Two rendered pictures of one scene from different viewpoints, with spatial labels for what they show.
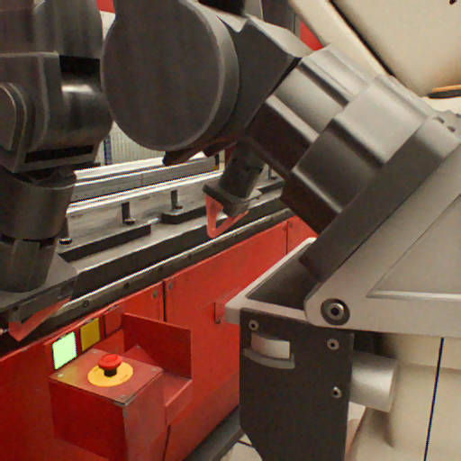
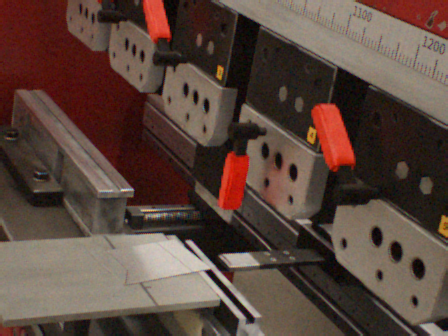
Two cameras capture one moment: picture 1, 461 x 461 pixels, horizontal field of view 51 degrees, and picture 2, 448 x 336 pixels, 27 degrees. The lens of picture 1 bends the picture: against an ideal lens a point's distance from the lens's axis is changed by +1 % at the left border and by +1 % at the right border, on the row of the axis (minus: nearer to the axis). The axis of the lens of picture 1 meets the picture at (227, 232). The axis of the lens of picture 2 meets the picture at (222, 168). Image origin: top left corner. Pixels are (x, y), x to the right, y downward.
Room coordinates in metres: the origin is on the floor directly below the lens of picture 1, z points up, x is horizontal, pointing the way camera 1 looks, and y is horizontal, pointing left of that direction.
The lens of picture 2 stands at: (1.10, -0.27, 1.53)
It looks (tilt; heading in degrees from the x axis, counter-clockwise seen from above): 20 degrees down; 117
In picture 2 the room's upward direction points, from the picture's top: 11 degrees clockwise
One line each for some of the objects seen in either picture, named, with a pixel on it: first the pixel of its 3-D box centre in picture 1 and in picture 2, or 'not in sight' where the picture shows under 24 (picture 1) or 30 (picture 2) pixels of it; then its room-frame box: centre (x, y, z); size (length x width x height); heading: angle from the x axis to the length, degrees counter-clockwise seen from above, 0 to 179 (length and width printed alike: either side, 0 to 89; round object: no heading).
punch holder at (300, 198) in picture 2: not in sight; (311, 123); (0.76, 0.58, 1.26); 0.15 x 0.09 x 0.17; 147
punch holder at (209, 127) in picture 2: not in sight; (225, 66); (0.60, 0.69, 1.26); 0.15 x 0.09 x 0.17; 147
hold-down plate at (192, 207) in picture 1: (199, 208); not in sight; (1.43, 0.09, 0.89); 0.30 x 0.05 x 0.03; 147
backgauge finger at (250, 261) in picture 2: not in sight; (308, 251); (0.71, 0.81, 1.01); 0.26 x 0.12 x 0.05; 57
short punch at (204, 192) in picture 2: not in sight; (218, 172); (0.62, 0.68, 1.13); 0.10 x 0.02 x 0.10; 147
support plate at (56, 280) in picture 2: not in sight; (92, 274); (0.54, 0.56, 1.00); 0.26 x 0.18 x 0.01; 57
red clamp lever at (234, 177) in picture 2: not in sight; (241, 166); (0.71, 0.54, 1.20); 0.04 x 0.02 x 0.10; 57
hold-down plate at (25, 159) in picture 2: not in sight; (24, 164); (0.08, 0.96, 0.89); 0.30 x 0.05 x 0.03; 147
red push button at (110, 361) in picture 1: (110, 367); not in sight; (0.70, 0.19, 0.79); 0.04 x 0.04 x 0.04
